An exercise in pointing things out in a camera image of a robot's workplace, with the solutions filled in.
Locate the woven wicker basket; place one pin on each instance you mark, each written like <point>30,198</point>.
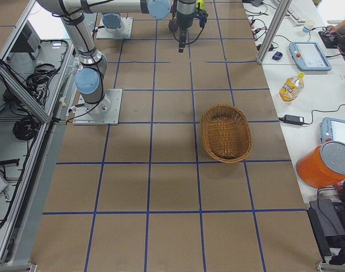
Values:
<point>226,133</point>

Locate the orange juice bottle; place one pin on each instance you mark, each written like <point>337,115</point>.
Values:
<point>292,87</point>

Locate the blue teach pendant far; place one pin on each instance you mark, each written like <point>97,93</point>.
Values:
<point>308,56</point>

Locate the blue teach pendant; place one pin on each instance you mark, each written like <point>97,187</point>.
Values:
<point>308,56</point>
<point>332,129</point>

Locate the orange bucket with grey lid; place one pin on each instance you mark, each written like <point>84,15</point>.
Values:
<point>323,166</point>

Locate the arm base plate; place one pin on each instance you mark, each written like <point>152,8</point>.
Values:
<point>121,32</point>
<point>106,113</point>

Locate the paper cup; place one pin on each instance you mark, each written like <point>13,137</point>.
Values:
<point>308,26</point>

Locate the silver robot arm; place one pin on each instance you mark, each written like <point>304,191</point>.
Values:
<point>111,21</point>
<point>89,81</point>

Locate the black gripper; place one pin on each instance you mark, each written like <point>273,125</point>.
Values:
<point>185,19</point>

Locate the blue teach pendant near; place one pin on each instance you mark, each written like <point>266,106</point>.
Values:
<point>332,129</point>

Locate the aluminium frame post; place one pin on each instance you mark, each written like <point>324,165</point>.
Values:
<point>272,30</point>

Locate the small dark blue pouch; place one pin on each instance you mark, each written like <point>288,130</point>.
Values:
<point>277,56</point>

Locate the black power adapter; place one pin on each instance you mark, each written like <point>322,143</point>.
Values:
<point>293,120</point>

